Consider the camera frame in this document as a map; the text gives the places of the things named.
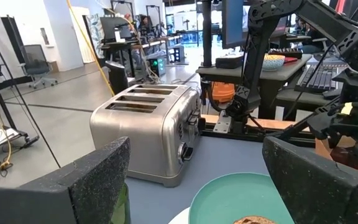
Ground wooden board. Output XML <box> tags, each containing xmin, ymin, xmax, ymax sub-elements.
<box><xmin>201</xmin><ymin>114</ymin><xmax>295</xmax><ymax>131</ymax></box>

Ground computer case green light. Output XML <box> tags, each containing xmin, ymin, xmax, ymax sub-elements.
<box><xmin>147</xmin><ymin>57</ymin><xmax>167</xmax><ymax>78</ymax></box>

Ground black bin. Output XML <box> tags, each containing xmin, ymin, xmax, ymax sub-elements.
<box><xmin>105</xmin><ymin>60</ymin><xmax>129</xmax><ymax>95</ymax></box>

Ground stainless steel four-slot toaster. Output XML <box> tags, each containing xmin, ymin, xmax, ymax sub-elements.
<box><xmin>89</xmin><ymin>83</ymin><xmax>206</xmax><ymax>188</ymax></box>

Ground brown toast slice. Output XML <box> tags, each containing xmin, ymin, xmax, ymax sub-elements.
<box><xmin>233</xmin><ymin>215</ymin><xmax>277</xmax><ymax>224</ymax></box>

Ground black pole stand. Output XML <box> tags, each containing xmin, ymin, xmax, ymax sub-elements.
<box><xmin>0</xmin><ymin>15</ymin><xmax>40</xmax><ymax>149</ymax></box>

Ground low grey desk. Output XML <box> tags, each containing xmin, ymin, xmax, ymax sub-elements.
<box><xmin>275</xmin><ymin>88</ymin><xmax>338</xmax><ymax>113</ymax></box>

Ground grey office chair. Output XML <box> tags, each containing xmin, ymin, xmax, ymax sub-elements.
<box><xmin>20</xmin><ymin>44</ymin><xmax>58</xmax><ymax>90</ymax></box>

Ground yellow hanging cable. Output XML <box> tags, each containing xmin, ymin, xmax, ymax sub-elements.
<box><xmin>66</xmin><ymin>0</ymin><xmax>116</xmax><ymax>96</ymax></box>

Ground thin black cable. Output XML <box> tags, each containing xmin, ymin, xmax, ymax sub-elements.
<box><xmin>0</xmin><ymin>21</ymin><xmax>62</xmax><ymax>169</ymax></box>

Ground black monitor pole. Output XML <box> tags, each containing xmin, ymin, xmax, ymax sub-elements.
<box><xmin>201</xmin><ymin>0</ymin><xmax>213</xmax><ymax>68</ymax></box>

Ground patterned ceramic bowl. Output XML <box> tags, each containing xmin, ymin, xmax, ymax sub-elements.
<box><xmin>262</xmin><ymin>54</ymin><xmax>286</xmax><ymax>72</ymax></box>

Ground black keyboard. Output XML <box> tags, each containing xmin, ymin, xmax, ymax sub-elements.
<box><xmin>294</xmin><ymin>63</ymin><xmax>349</xmax><ymax>94</ymax></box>

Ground black box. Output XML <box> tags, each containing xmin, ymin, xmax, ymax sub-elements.
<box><xmin>215</xmin><ymin>54</ymin><xmax>245</xmax><ymax>70</ymax></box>

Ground blue screen monitor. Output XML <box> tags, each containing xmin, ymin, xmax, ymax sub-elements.
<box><xmin>221</xmin><ymin>0</ymin><xmax>289</xmax><ymax>50</ymax></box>

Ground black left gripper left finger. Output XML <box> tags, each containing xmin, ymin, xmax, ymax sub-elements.
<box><xmin>0</xmin><ymin>136</ymin><xmax>132</xmax><ymax>224</ymax></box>

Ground teal shallow plate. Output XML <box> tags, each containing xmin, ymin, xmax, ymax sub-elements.
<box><xmin>188</xmin><ymin>172</ymin><xmax>295</xmax><ymax>224</ymax></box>

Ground orange plastic case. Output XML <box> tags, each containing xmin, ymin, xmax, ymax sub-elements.
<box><xmin>211</xmin><ymin>82</ymin><xmax>236</xmax><ymax>103</ymax></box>

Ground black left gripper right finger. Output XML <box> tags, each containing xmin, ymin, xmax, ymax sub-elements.
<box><xmin>262</xmin><ymin>136</ymin><xmax>358</xmax><ymax>224</ymax></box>

